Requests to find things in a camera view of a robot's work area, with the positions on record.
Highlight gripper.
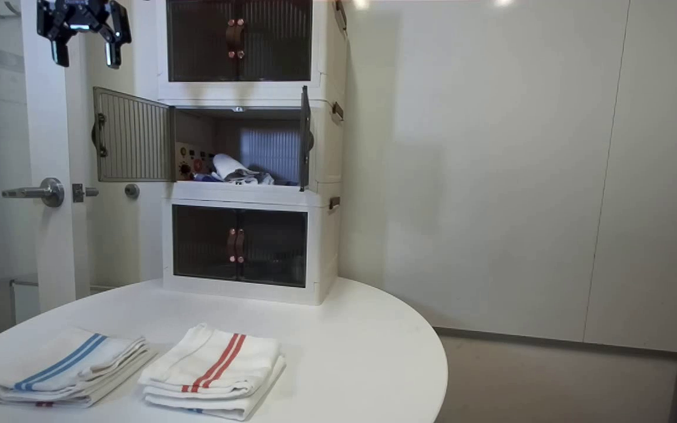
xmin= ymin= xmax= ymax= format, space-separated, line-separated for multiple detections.
xmin=36 ymin=0 xmax=133 ymax=70

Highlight silver lever door handle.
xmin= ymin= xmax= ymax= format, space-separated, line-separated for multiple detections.
xmin=1 ymin=177 xmax=65 ymax=208

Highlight ribbed dark cabinet door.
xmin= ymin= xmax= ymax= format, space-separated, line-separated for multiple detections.
xmin=172 ymin=204 xmax=240 ymax=283
xmin=238 ymin=0 xmax=313 ymax=82
xmin=166 ymin=0 xmax=240 ymax=83
xmin=92 ymin=86 xmax=176 ymax=183
xmin=299 ymin=86 xmax=314 ymax=192
xmin=238 ymin=208 xmax=309 ymax=289

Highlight silver door latch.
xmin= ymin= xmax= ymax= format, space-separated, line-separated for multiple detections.
xmin=72 ymin=183 xmax=100 ymax=204

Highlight white room door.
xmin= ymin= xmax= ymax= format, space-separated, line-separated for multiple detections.
xmin=20 ymin=0 xmax=91 ymax=314

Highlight white stacked storage cabinet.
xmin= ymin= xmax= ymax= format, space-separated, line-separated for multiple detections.
xmin=92 ymin=0 xmax=349 ymax=307

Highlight crumpled white cloth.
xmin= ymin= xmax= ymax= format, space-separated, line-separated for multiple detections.
xmin=211 ymin=153 xmax=275 ymax=186

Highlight beige box with knobs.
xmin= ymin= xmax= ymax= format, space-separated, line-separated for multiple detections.
xmin=175 ymin=142 xmax=217 ymax=180

